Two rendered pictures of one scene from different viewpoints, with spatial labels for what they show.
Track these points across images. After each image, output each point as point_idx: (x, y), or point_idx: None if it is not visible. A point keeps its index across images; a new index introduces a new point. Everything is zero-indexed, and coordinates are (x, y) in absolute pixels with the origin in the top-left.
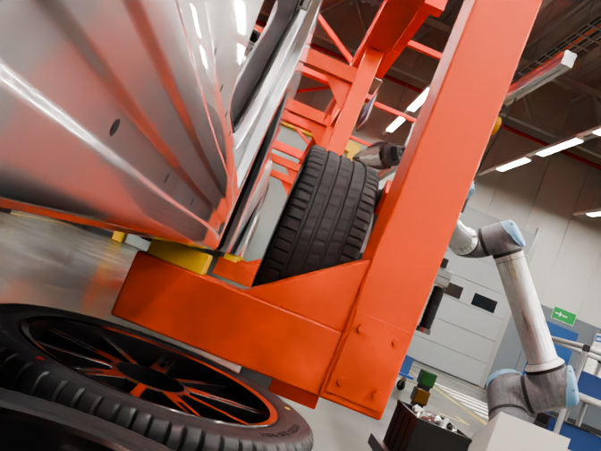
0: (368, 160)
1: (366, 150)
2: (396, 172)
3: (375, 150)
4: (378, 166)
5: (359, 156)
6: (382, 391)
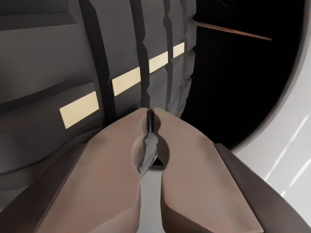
0: (124, 139)
1: (194, 136)
2: None
3: (202, 187)
4: (34, 208)
5: (159, 110)
6: None
